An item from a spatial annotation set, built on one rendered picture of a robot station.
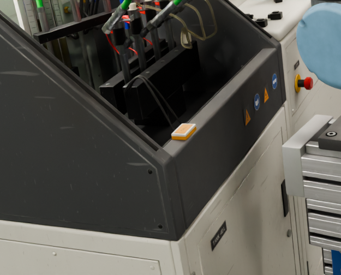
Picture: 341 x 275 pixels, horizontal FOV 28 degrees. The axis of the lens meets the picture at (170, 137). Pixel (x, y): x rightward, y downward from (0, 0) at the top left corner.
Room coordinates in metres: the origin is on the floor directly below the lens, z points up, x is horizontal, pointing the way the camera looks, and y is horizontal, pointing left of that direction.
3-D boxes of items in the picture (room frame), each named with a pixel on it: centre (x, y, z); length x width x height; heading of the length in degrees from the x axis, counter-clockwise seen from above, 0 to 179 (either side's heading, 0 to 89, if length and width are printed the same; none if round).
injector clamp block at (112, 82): (1.62, 0.01, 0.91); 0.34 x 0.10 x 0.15; 151
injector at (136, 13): (1.58, 0.02, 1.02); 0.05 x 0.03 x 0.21; 61
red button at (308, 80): (1.77, -0.39, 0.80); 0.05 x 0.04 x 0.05; 151
